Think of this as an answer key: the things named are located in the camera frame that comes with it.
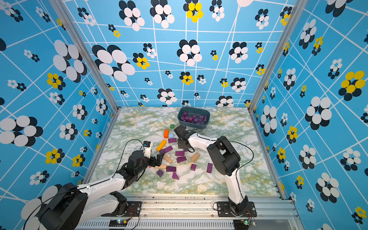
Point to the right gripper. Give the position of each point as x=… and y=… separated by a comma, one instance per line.
x=179, y=145

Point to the orange brick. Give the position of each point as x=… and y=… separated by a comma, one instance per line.
x=166, y=134

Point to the teal storage bin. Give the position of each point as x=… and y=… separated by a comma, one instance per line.
x=193, y=117

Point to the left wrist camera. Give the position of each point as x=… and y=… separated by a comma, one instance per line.
x=147, y=149

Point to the purple brick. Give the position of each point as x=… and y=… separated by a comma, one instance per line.
x=166, y=150
x=181, y=159
x=209, y=168
x=171, y=169
x=179, y=153
x=172, y=140

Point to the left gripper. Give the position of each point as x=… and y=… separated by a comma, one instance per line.
x=159, y=159

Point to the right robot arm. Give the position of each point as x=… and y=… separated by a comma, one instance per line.
x=226, y=160

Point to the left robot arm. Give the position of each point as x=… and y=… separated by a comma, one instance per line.
x=73, y=205

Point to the aluminium rail frame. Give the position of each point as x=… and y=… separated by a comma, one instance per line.
x=197, y=212

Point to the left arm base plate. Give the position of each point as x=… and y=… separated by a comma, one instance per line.
x=128, y=209

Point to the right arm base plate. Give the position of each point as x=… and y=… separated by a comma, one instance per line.
x=230, y=209

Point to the yellow brick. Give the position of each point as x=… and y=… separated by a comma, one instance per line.
x=161, y=145

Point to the natural wood brick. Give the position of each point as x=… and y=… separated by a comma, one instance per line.
x=163, y=166
x=168, y=159
x=195, y=157

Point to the purple triangle block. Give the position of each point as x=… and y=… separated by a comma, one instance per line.
x=175, y=176

